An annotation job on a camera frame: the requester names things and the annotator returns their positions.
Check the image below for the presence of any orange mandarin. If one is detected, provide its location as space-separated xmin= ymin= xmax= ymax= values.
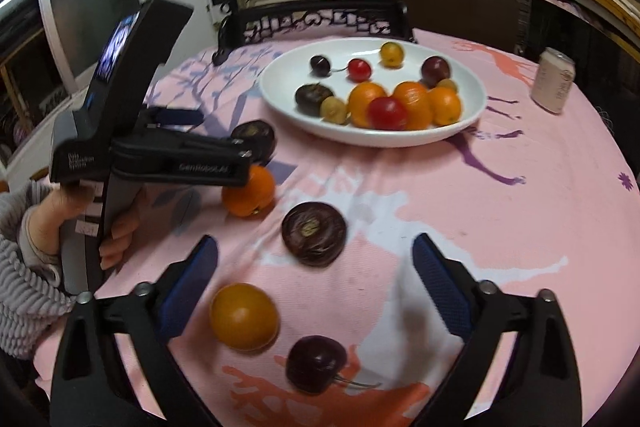
xmin=428 ymin=87 xmax=462 ymax=127
xmin=392 ymin=81 xmax=433 ymax=131
xmin=347 ymin=81 xmax=388 ymax=129

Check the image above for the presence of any small tan longan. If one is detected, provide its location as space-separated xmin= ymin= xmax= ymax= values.
xmin=320 ymin=96 xmax=349 ymax=124

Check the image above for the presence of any pale drink can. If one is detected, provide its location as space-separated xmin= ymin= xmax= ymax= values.
xmin=530 ymin=48 xmax=575 ymax=115

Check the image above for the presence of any dark water chestnut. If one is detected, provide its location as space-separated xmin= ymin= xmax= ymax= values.
xmin=294 ymin=82 xmax=334 ymax=117
xmin=231 ymin=119 xmax=277 ymax=166
xmin=281 ymin=202 xmax=348 ymax=268

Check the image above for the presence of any yellow-orange kumquat fruit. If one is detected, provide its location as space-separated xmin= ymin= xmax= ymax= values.
xmin=221 ymin=165 xmax=276 ymax=218

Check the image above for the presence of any person's left hand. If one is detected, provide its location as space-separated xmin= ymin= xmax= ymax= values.
xmin=27 ymin=181 xmax=149 ymax=272

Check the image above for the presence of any pink floral tablecloth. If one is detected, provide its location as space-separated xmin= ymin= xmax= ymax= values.
xmin=101 ymin=31 xmax=639 ymax=426

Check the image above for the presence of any dark cherry with stem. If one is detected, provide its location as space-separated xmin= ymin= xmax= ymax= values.
xmin=309 ymin=55 xmax=345 ymax=78

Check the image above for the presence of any yellow-green orange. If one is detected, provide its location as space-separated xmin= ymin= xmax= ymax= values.
xmin=209 ymin=283 xmax=280 ymax=352

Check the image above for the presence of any grey knit sleeve forearm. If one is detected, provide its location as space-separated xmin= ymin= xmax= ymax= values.
xmin=1 ymin=181 xmax=75 ymax=360

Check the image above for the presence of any dark water chestnut front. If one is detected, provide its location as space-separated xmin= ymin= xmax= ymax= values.
xmin=231 ymin=119 xmax=277 ymax=166

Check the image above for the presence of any red cherry tomato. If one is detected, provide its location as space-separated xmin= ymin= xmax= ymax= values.
xmin=346 ymin=58 xmax=372 ymax=83
xmin=367 ymin=96 xmax=408 ymax=131

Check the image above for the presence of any white oval plate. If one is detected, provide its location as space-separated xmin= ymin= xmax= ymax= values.
xmin=259 ymin=38 xmax=488 ymax=148

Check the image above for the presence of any dark water chestnut back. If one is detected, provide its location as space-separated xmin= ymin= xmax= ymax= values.
xmin=281 ymin=202 xmax=348 ymax=268

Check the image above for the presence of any dark cherry right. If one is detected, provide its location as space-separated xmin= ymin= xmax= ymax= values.
xmin=285 ymin=335 xmax=380 ymax=395

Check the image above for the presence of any dark purple plum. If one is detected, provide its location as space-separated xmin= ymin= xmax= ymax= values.
xmin=421 ymin=55 xmax=451 ymax=89

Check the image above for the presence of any small brown longan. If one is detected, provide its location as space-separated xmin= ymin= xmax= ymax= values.
xmin=437 ymin=78 xmax=459 ymax=92

